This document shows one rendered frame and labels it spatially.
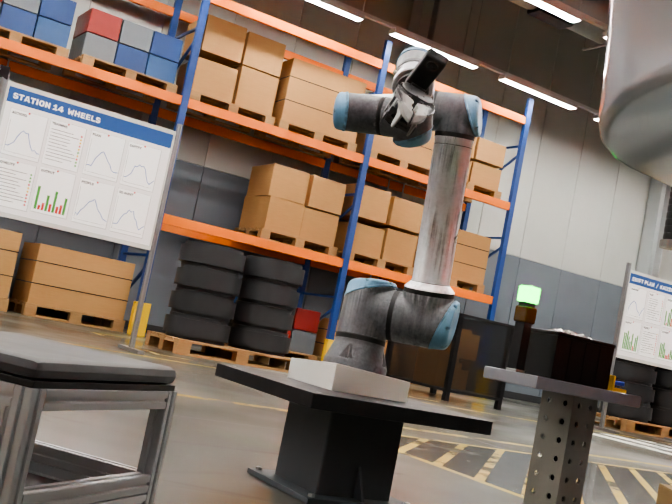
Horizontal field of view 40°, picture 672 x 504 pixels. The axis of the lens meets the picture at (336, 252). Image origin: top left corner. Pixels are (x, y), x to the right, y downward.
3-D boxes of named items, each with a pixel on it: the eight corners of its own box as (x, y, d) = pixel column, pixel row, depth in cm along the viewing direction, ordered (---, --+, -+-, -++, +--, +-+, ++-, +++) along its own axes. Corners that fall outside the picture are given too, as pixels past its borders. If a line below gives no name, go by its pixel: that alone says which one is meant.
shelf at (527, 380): (535, 388, 215) (538, 375, 215) (482, 377, 228) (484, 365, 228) (640, 408, 241) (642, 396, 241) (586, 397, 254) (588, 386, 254)
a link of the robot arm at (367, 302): (342, 336, 282) (354, 280, 285) (396, 346, 277) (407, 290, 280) (330, 328, 267) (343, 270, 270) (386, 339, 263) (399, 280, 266)
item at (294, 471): (196, 460, 278) (216, 362, 281) (359, 477, 308) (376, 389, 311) (289, 513, 227) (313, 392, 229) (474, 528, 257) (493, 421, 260)
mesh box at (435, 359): (442, 400, 995) (459, 312, 1004) (377, 383, 1104) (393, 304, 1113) (502, 410, 1039) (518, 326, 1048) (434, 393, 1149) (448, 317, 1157)
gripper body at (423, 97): (411, 138, 190) (415, 116, 200) (434, 105, 186) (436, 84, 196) (380, 119, 189) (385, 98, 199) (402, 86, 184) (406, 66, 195)
